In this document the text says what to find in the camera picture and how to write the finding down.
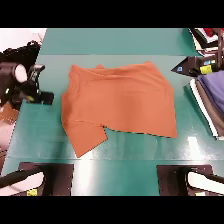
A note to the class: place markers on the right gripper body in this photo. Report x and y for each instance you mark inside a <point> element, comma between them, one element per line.
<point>196,66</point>

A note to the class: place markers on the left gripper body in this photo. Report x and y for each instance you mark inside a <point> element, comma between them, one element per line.
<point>41,97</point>

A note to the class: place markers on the orange T-shirt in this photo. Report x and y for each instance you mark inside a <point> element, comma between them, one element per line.
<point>123,100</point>

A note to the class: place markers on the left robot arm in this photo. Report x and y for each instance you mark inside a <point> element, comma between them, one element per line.
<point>13,75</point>

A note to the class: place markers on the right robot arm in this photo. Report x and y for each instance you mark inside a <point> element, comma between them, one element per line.
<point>203,181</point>

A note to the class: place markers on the purple garment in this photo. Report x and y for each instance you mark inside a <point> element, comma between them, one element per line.
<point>213,88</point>

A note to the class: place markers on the red garment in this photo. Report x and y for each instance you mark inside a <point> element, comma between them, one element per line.
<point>209,32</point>

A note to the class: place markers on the brown garment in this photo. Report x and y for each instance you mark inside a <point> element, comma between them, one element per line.
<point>213,111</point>

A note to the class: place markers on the white garment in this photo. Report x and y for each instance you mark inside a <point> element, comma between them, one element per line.
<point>207,115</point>

